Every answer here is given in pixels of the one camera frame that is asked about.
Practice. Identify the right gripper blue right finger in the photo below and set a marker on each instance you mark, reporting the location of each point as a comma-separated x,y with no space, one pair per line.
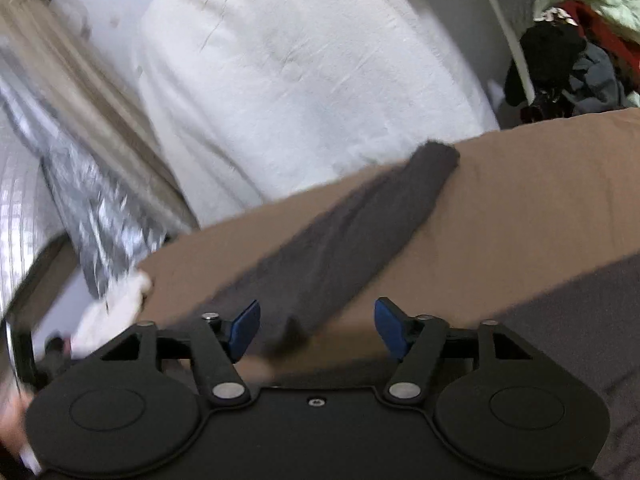
419,343

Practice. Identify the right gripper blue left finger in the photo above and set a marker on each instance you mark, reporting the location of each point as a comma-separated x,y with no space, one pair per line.
212,345

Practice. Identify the dark grey knit sweater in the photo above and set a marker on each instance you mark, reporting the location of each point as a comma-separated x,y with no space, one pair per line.
554,394

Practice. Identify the pile of clothes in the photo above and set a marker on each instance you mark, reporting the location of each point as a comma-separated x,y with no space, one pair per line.
577,57

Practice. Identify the silver foil storage bag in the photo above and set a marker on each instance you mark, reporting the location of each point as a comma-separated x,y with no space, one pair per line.
82,180

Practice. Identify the white duvet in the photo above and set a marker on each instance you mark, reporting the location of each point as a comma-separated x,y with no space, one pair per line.
252,101

